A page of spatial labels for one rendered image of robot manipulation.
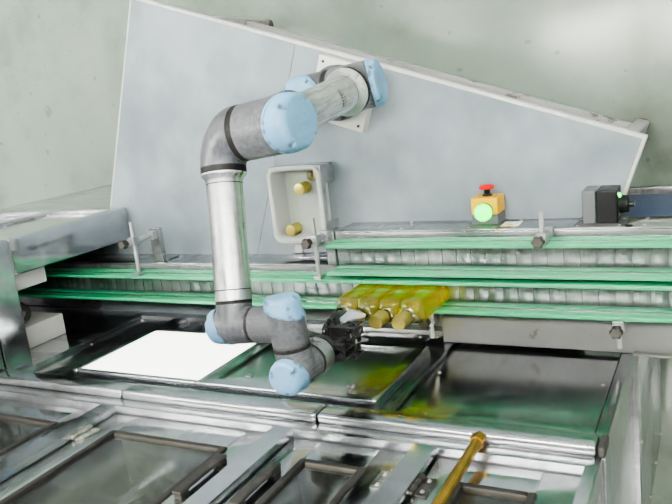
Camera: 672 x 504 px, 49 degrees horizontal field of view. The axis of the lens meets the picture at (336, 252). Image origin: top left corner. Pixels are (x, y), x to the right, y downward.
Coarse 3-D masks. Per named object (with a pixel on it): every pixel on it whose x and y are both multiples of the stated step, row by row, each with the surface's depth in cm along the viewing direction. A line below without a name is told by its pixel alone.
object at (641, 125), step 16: (224, 16) 271; (272, 32) 274; (288, 32) 271; (336, 48) 264; (352, 48) 263; (400, 64) 254; (448, 80) 248; (464, 80) 246; (512, 96) 240; (528, 96) 238; (576, 112) 232; (592, 112) 233; (640, 128) 217
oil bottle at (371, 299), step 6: (378, 288) 190; (384, 288) 189; (390, 288) 189; (366, 294) 185; (372, 294) 185; (378, 294) 184; (384, 294) 184; (360, 300) 182; (366, 300) 181; (372, 300) 180; (378, 300) 181; (360, 306) 181; (366, 306) 180; (372, 306) 180; (378, 306) 181; (372, 312) 180; (366, 318) 181
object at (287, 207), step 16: (272, 176) 215; (288, 176) 219; (304, 176) 216; (320, 176) 207; (272, 192) 215; (288, 192) 220; (320, 192) 207; (272, 208) 216; (288, 208) 221; (304, 208) 219; (320, 208) 208; (288, 224) 222; (304, 224) 220; (320, 224) 218; (288, 240) 216
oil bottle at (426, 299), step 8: (424, 288) 185; (432, 288) 184; (440, 288) 186; (408, 296) 180; (416, 296) 179; (424, 296) 178; (432, 296) 181; (440, 296) 186; (448, 296) 192; (408, 304) 175; (416, 304) 175; (424, 304) 176; (432, 304) 181; (440, 304) 186; (416, 312) 175; (424, 312) 176; (432, 312) 181; (416, 320) 175; (424, 320) 177
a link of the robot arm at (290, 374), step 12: (312, 348) 149; (276, 360) 146; (288, 360) 143; (300, 360) 144; (312, 360) 146; (324, 360) 150; (276, 372) 143; (288, 372) 142; (300, 372) 142; (312, 372) 145; (276, 384) 144; (288, 384) 142; (300, 384) 142; (288, 396) 144
